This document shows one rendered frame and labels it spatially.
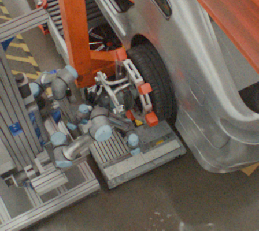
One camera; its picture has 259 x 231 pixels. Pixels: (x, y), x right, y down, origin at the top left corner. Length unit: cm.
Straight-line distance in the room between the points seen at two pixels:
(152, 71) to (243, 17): 219
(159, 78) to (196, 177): 126
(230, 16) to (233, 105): 152
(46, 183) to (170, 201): 126
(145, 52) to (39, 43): 199
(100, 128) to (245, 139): 94
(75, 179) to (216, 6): 295
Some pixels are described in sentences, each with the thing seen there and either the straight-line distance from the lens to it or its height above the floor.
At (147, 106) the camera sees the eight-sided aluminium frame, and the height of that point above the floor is 97.
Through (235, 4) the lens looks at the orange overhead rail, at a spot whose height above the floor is 300.
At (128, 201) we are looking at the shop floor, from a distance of 393.
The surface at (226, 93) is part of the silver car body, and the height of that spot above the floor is 166.
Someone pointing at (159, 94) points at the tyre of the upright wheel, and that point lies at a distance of 319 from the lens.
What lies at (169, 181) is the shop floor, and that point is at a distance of 402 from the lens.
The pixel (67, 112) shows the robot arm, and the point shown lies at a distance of 312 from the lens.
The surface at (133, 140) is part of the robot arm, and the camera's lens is 305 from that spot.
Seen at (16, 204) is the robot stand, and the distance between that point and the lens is 383.
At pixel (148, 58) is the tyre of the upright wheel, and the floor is 118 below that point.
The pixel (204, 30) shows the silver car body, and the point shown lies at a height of 177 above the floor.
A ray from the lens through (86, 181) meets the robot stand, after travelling 377.
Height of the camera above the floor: 373
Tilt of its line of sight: 57 degrees down
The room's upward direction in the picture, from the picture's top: straight up
